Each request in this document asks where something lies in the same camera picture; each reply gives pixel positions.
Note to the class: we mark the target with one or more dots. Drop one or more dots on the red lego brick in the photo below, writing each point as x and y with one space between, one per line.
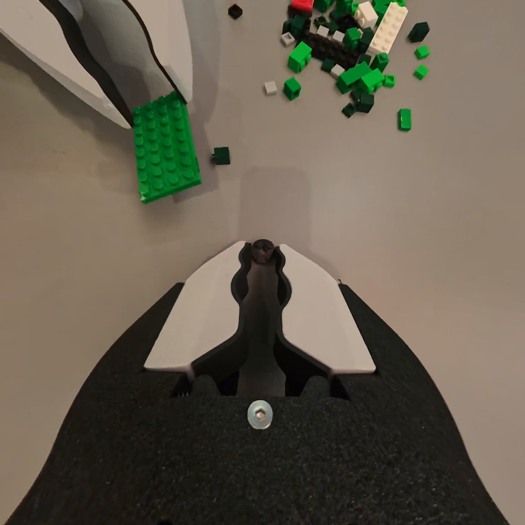
302 4

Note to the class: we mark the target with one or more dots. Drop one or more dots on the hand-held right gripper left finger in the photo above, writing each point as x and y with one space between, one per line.
197 311

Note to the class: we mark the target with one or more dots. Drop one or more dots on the pile of lego bricks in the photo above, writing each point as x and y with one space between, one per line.
352 76

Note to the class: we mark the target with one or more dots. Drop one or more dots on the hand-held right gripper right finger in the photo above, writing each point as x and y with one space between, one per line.
324 316

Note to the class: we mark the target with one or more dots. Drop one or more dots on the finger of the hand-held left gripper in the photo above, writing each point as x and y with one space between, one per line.
37 37
172 41

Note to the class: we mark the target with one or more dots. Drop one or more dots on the small black lego brick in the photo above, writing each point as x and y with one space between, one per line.
235 11

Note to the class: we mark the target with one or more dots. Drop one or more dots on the white long lego brick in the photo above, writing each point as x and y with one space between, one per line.
387 28

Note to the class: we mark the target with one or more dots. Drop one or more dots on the black round lego piece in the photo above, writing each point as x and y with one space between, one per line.
262 251

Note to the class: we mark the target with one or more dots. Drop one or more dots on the dark green lego brick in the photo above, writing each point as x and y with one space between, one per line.
221 156
418 32

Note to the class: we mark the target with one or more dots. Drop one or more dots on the green lego baseplate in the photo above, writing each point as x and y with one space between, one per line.
164 156

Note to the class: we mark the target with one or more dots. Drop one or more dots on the small light grey lego brick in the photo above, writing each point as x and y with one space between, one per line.
270 87

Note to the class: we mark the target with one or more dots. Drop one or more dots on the small green lego brick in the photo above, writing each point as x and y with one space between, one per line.
421 52
421 72

